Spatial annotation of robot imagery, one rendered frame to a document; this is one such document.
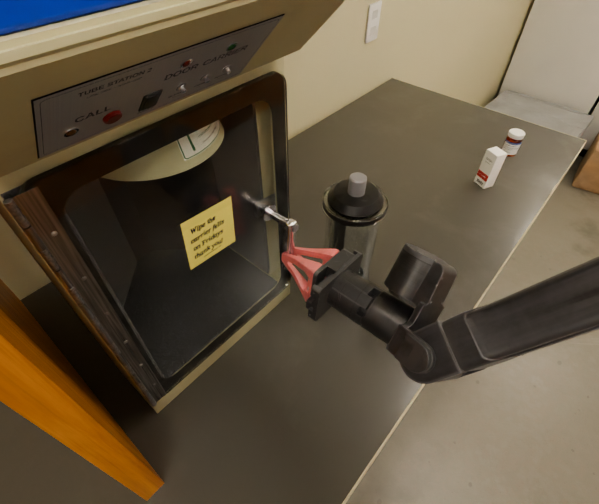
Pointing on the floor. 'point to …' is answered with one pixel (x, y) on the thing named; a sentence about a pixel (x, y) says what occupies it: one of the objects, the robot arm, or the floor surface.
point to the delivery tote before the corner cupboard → (541, 112)
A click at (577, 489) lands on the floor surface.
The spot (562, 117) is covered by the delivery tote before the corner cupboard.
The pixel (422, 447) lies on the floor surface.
